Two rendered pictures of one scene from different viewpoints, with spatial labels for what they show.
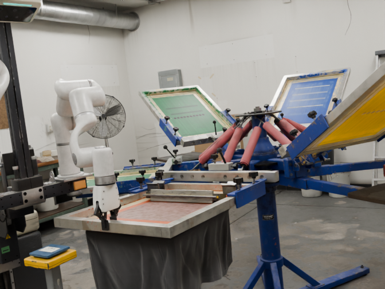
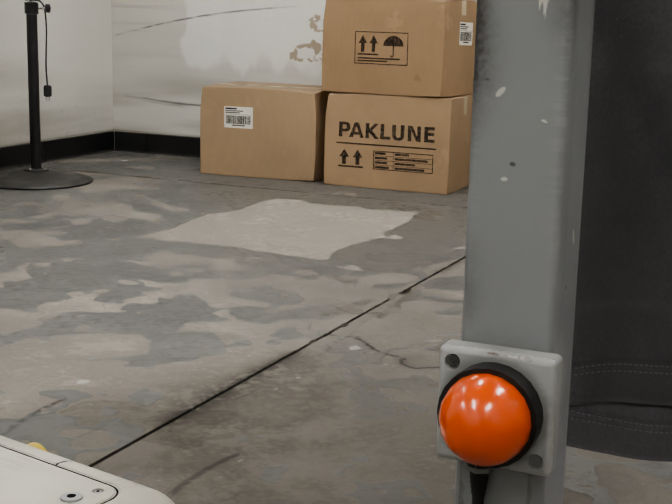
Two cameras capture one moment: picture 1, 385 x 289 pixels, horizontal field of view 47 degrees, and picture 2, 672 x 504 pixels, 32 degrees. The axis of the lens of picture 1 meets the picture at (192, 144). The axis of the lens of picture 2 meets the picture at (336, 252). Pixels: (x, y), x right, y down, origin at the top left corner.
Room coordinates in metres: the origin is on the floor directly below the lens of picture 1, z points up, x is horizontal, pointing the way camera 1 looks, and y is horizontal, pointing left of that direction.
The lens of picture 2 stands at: (1.06, 0.70, 0.81)
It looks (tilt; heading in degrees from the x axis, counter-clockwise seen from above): 12 degrees down; 352
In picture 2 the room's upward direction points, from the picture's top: 1 degrees clockwise
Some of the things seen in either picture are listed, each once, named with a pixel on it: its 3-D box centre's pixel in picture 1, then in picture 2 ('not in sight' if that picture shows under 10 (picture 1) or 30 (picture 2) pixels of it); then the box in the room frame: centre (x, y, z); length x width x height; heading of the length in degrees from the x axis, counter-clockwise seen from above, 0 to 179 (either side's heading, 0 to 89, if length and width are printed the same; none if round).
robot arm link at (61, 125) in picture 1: (66, 127); not in sight; (2.14, 0.60, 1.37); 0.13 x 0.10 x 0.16; 118
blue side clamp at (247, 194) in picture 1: (247, 192); not in sight; (1.99, -0.23, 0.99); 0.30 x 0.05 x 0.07; 147
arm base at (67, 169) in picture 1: (67, 160); not in sight; (2.14, 0.61, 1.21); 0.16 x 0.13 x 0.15; 46
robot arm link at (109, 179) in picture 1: (106, 179); not in sight; (1.64, 0.34, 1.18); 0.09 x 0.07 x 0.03; 147
